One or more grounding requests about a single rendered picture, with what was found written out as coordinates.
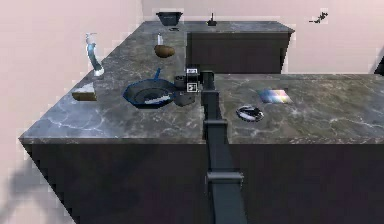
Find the dark grey bowl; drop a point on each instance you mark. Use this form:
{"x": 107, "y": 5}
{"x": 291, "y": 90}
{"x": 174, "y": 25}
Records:
{"x": 169, "y": 18}

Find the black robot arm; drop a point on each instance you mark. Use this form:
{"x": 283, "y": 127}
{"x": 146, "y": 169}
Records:
{"x": 218, "y": 156}

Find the small black tap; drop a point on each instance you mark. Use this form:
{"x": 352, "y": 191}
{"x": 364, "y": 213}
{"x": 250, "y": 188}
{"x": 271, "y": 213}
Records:
{"x": 211, "y": 22}

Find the small black white dish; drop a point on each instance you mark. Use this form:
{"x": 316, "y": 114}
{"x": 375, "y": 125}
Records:
{"x": 249, "y": 113}

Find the multicoloured flat square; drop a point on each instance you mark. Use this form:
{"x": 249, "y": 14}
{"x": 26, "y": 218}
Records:
{"x": 275, "y": 96}

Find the black object at wall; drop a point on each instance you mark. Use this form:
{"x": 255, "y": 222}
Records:
{"x": 380, "y": 65}

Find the blue pan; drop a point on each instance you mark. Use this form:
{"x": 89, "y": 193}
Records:
{"x": 140, "y": 91}

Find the brown potato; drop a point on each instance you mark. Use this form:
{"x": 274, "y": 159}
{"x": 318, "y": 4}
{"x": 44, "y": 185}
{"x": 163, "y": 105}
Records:
{"x": 164, "y": 51}

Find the white salt shaker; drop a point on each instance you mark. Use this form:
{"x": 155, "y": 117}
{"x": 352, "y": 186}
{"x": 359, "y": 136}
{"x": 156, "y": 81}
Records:
{"x": 160, "y": 39}

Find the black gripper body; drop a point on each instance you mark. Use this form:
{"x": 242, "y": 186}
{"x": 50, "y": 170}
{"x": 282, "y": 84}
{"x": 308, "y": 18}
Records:
{"x": 182, "y": 98}

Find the dark marble kitchen counter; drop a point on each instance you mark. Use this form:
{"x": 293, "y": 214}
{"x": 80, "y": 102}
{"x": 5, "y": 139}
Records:
{"x": 133, "y": 173}

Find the brown white cake slice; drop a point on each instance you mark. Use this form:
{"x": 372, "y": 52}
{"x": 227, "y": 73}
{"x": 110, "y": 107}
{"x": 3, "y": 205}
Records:
{"x": 85, "y": 94}

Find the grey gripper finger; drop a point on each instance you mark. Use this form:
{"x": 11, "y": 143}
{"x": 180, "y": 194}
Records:
{"x": 156, "y": 99}

